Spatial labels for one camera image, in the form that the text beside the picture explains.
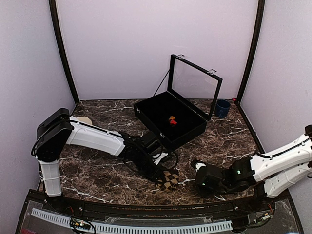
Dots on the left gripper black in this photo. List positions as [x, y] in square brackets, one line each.
[158, 172]

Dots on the tan brown argyle sock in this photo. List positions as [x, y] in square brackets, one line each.
[168, 181]

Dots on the red orange argyle sock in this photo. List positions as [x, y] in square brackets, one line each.
[172, 121]

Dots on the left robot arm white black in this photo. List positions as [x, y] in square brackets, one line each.
[62, 129]

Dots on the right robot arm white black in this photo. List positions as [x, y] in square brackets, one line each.
[270, 173]

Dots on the black display case box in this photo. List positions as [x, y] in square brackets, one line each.
[190, 97]

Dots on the blue mug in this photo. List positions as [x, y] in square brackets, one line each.
[222, 108]

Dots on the beige round plate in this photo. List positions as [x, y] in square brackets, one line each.
[85, 120]

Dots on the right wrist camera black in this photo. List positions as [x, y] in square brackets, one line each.
[208, 176]

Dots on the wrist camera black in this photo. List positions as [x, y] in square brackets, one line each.
[208, 176]
[150, 142]

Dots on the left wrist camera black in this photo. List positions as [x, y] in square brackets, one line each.
[150, 142]

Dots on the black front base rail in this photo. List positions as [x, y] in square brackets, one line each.
[122, 205]

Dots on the white slotted cable duct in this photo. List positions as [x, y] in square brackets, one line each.
[82, 226]

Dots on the left black frame post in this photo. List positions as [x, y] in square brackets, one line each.
[61, 50]

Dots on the black frame post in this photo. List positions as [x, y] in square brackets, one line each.
[252, 50]
[61, 50]

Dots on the right black frame post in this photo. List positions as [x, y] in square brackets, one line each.
[252, 50]

